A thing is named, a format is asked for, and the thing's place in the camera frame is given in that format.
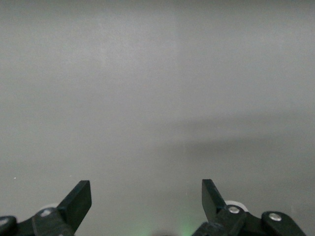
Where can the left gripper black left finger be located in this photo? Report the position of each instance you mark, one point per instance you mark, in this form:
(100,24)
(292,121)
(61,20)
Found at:
(73,209)

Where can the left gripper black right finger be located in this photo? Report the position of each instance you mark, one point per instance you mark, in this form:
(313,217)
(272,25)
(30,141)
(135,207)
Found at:
(217,209)

